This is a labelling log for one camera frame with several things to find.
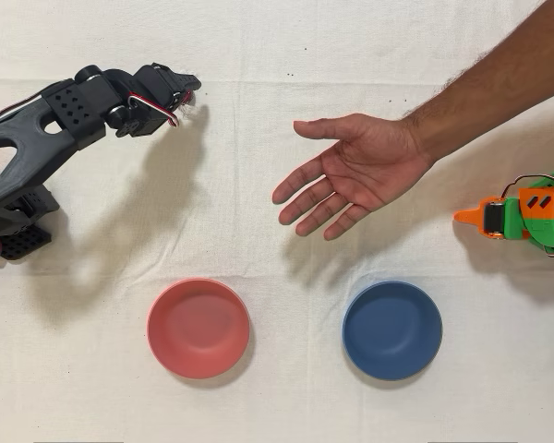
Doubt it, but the blue plastic bowl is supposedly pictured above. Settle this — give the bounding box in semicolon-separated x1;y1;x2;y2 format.
342;280;444;382

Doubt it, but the pink plastic bowl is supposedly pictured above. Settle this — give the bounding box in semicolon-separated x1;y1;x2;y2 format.
146;277;252;380

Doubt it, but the red candy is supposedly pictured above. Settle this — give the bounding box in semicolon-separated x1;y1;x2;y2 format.
177;90;202;124

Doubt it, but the person's bare forearm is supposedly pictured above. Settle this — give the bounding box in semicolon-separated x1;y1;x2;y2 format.
403;0;554;163

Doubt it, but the person's bare open hand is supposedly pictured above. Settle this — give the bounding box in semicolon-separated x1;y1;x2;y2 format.
271;113;435;242

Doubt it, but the white tablecloth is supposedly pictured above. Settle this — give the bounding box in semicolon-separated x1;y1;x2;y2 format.
0;0;554;443

